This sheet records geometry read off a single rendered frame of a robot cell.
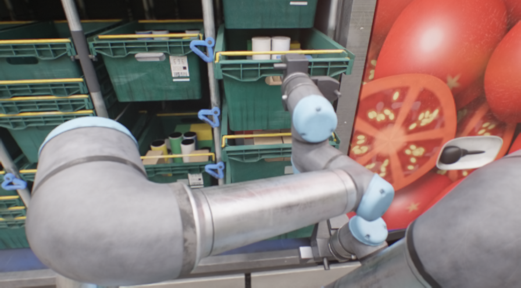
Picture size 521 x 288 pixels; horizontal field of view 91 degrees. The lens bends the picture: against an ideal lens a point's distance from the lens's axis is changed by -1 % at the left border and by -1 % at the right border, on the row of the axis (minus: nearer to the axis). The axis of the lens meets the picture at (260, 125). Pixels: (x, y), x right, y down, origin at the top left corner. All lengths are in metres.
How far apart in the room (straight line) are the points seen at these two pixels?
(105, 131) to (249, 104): 0.51
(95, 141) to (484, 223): 0.40
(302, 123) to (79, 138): 0.32
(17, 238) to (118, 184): 1.65
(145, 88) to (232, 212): 0.89
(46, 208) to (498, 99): 1.38
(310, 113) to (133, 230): 0.32
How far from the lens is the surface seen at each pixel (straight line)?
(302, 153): 0.53
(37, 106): 1.31
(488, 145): 1.55
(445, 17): 1.09
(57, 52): 1.20
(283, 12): 1.04
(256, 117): 0.84
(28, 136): 1.44
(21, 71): 1.31
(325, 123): 0.47
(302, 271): 1.66
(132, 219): 0.27
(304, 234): 1.25
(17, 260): 1.95
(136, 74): 1.12
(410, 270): 0.39
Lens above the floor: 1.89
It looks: 28 degrees down
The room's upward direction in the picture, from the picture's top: straight up
